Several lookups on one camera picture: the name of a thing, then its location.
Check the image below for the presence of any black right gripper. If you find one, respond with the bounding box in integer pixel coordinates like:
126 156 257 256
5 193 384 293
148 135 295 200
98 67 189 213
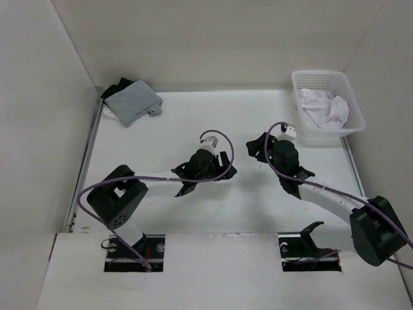
246 132 285 178

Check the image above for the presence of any white tank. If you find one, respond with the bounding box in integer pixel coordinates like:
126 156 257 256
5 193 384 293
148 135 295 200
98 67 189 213
299 88 349 129
102 107 119 121

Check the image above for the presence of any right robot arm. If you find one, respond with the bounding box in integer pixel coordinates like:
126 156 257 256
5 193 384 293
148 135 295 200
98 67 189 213
246 132 412 267

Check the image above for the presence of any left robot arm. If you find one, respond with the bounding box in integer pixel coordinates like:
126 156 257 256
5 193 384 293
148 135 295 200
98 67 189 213
86 146 237 258

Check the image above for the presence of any folded grey tank top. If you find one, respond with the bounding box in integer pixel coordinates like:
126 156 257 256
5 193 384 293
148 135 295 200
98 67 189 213
103 80 163 128

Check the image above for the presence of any folded white tank top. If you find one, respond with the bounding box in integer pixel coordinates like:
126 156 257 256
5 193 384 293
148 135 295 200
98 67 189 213
102 107 119 121

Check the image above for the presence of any folded black tank top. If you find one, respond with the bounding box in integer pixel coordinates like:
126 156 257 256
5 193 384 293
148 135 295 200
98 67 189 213
101 77 134 100

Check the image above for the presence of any white plastic basket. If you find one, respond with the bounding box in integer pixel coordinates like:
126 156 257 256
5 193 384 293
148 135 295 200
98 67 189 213
291 70 366 138

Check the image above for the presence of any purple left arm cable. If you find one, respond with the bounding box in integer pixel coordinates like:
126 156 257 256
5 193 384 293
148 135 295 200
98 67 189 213
79 129 235 271

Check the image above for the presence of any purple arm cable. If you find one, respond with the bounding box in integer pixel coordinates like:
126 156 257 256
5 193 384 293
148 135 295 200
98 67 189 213
264 121 413 269
79 129 235 271

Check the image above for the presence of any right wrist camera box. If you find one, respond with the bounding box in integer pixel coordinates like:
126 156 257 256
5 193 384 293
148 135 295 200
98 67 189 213
279 124 296 141

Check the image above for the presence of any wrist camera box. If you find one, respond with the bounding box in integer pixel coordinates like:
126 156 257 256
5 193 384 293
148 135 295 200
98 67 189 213
200 136 218 152
279 124 296 141

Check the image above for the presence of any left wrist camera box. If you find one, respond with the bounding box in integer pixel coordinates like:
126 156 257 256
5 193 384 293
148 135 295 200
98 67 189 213
200 136 218 152

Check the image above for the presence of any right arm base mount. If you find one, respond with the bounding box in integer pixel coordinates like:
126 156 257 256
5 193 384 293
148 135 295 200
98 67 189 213
278 221 342 272

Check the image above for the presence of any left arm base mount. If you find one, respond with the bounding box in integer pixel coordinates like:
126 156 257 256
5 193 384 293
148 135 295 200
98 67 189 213
103 234 166 273

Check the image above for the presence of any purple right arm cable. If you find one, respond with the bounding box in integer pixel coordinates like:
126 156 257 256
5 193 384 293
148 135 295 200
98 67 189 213
264 121 413 269

